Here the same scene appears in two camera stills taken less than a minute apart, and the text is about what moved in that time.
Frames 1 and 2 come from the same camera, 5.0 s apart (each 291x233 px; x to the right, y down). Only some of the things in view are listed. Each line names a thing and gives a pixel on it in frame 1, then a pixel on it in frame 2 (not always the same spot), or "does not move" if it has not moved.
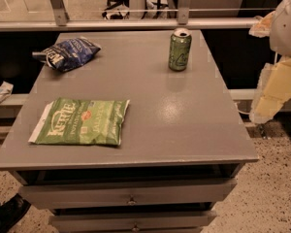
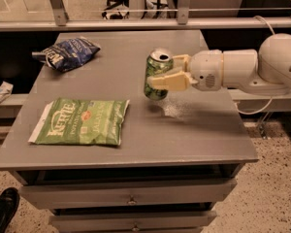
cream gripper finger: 262,28 -> 182,61
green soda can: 179,49 -> 160,61
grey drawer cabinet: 177,162 does not move
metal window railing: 61,20 does not move
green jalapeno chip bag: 80,120 does not move
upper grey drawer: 85,194 does not move
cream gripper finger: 276,83 -> 174,82
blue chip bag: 68,54 does not move
